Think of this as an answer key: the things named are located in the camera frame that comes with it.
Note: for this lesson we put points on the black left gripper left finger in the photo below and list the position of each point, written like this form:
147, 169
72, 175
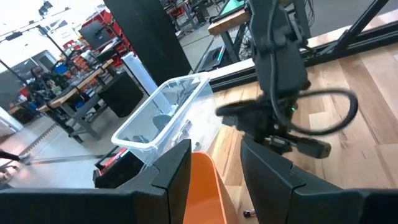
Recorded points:
93, 208

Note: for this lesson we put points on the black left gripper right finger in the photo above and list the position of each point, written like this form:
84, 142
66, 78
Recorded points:
311, 208

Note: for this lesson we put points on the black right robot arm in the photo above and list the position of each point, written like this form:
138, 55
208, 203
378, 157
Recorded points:
280, 68

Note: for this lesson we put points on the black toolbox with red lid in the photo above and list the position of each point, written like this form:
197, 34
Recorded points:
124, 171

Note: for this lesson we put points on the black cylindrical battery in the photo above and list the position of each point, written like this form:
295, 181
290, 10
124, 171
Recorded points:
248, 213

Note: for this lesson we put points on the silver cylindrical battery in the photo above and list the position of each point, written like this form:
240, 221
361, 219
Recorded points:
187, 126
180, 134

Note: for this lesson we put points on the orange plastic bin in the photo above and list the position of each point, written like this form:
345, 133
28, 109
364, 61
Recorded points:
202, 193

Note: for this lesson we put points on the clear plastic container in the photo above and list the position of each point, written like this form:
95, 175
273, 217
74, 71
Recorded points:
161, 102

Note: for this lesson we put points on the wooden workbench with green mat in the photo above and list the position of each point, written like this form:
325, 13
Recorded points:
227, 23

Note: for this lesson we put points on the black cabinet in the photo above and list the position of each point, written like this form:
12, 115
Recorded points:
122, 96

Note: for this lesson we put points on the wooden top workbench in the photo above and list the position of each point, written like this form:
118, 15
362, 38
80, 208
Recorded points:
62, 96

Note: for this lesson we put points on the white tower fan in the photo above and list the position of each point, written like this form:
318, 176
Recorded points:
136, 70

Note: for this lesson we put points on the black pillar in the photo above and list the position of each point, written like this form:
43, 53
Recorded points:
149, 37

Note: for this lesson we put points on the person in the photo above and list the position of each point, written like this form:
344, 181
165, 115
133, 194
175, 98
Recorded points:
38, 74

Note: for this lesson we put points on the black monitor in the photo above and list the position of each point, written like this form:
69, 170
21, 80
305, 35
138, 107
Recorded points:
93, 34

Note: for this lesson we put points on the red shelf rack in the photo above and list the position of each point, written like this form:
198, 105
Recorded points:
105, 17

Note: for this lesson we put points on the black aluminium table frame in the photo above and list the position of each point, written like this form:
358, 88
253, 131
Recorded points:
373, 35

